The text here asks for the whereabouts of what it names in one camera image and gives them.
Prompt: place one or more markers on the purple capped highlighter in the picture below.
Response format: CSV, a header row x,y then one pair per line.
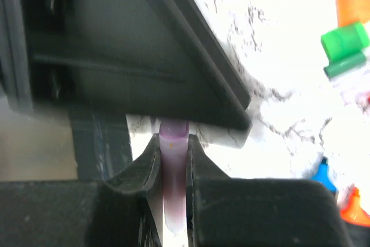
x,y
173,139

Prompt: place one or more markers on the orange capped black highlighter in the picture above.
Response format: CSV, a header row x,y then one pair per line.
x,y
356,219

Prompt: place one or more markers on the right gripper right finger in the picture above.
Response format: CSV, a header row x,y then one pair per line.
x,y
227,211

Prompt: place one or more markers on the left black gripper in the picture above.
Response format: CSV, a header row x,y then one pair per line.
x,y
15,57

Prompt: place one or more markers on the orange highlighter cap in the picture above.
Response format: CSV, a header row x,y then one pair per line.
x,y
350,11

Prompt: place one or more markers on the blue capped black highlighter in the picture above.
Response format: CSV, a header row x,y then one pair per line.
x,y
322,175

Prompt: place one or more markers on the green highlighter cap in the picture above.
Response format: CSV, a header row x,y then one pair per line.
x,y
345,41

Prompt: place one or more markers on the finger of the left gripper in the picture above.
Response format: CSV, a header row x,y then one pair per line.
x,y
141,57

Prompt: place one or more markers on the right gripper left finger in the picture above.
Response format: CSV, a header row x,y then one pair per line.
x,y
123,211

